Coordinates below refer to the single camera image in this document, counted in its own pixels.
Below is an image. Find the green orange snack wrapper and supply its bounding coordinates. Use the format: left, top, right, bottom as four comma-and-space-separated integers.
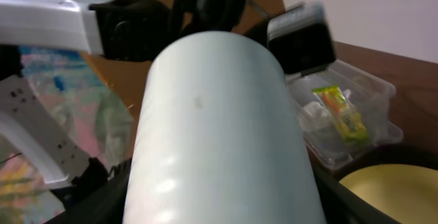
312, 85, 369, 142

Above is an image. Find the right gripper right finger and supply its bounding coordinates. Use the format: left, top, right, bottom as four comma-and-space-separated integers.
312, 166, 398, 224

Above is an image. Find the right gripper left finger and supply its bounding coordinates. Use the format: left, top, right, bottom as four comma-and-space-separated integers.
46, 158, 132, 224

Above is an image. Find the yellow plate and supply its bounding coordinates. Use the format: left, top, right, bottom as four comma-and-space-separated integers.
340, 164, 437, 224

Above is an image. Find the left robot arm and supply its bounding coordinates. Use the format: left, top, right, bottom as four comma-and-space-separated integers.
1, 0, 336, 76

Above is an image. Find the brown serving tray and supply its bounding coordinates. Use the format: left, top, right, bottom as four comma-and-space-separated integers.
329, 143, 437, 180

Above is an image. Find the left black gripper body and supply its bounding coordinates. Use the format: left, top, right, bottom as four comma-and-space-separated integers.
170, 0, 337, 75

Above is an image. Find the pale green cup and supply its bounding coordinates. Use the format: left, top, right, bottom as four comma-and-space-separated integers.
123, 32, 326, 223

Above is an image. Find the clear plastic waste bin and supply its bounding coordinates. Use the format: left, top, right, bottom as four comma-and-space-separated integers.
286, 60, 403, 171

